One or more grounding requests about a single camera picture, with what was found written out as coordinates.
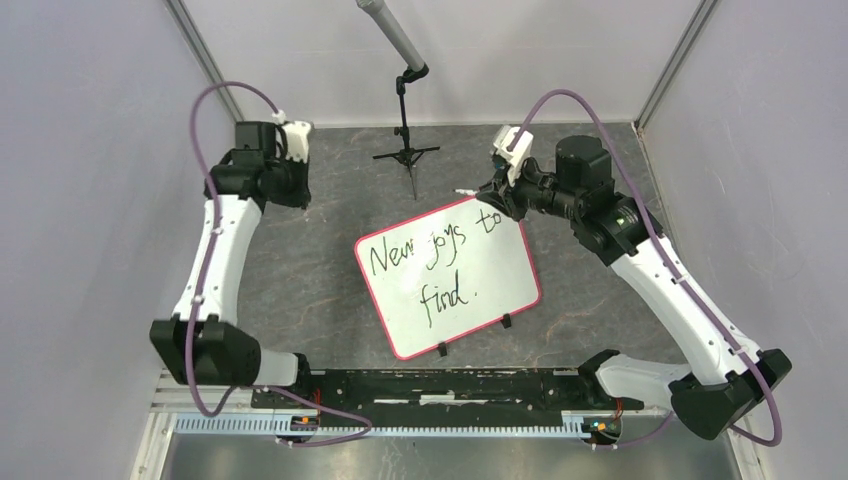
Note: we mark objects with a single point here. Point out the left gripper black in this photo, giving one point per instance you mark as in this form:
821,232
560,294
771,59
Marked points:
301,196

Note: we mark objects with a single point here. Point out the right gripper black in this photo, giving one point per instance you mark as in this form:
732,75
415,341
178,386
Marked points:
492,192

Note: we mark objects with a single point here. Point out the whiteboard with pink frame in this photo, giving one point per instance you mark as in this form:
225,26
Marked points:
445,274

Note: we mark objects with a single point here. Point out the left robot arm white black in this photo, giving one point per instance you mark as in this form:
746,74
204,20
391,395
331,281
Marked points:
268,164

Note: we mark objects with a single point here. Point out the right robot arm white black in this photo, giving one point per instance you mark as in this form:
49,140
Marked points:
725,374

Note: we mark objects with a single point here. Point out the black tripod stand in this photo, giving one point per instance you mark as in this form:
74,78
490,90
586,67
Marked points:
407,156

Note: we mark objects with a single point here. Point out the grey microphone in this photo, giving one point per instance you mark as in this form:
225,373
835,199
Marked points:
385,20

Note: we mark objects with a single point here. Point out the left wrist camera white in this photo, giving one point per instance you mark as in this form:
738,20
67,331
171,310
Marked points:
296,135

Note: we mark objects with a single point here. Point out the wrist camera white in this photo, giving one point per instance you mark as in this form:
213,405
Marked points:
510,149
296,135

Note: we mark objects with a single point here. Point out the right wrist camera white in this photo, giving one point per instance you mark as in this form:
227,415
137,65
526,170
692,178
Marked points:
510,149

